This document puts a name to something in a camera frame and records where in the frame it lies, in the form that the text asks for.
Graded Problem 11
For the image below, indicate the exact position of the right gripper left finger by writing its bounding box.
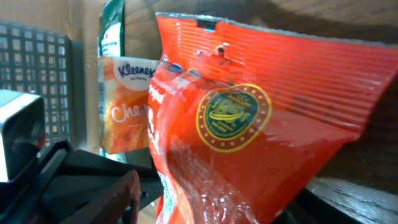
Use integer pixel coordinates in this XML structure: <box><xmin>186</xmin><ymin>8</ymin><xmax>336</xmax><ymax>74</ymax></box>
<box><xmin>62</xmin><ymin>170</ymin><xmax>141</xmax><ymax>224</ymax></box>

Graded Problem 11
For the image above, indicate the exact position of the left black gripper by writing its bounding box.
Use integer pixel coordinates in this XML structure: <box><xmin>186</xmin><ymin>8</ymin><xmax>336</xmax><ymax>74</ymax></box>
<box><xmin>1</xmin><ymin>141</ymin><xmax>163</xmax><ymax>223</ymax></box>

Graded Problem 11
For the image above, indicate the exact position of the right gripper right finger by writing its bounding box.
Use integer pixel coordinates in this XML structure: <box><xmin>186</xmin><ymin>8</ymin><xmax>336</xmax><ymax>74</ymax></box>
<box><xmin>273</xmin><ymin>189</ymin><xmax>360</xmax><ymax>224</ymax></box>

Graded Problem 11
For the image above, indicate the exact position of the large red snack bag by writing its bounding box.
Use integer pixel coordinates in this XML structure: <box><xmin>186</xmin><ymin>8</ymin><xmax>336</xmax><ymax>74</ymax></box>
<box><xmin>147</xmin><ymin>12</ymin><xmax>397</xmax><ymax>223</ymax></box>

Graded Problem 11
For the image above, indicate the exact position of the small orange snack packet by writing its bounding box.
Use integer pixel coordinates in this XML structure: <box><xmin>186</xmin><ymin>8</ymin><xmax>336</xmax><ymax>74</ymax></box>
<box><xmin>98</xmin><ymin>56</ymin><xmax>159</xmax><ymax>154</ymax></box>

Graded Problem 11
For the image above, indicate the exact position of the white green snack packet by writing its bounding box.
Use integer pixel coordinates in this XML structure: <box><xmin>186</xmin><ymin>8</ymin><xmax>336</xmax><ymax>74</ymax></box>
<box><xmin>98</xmin><ymin>0</ymin><xmax>125</xmax><ymax>57</ymax></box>

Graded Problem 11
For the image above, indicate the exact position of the grey plastic mesh basket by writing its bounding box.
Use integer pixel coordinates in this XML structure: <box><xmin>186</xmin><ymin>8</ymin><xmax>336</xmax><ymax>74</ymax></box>
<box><xmin>1</xmin><ymin>21</ymin><xmax>87</xmax><ymax>149</ymax></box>

